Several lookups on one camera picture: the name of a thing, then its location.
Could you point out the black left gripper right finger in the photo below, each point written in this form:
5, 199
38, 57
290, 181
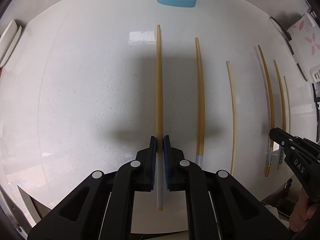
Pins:
218, 206

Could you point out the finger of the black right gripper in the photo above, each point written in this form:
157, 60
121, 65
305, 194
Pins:
282, 138

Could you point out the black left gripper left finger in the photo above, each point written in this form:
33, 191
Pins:
101, 206

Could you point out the brown chopstick clear end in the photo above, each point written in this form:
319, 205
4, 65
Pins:
270, 104

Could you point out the brown chopstick grey end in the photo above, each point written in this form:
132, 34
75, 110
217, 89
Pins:
159, 121

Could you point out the person's right hand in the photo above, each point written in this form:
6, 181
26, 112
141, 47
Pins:
302, 212

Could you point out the brown chopstick patterned end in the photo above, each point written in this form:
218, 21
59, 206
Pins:
283, 112

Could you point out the thin pale chopstick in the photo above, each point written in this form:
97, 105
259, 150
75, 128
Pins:
288, 103

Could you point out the brown chopstick grey band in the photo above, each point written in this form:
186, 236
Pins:
201, 106

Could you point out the pale plain wooden chopstick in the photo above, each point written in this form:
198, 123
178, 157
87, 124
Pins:
234, 113

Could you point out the white floral rice cooker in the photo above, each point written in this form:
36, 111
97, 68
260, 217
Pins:
305, 46

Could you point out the white dish at left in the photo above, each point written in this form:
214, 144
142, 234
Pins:
9, 39

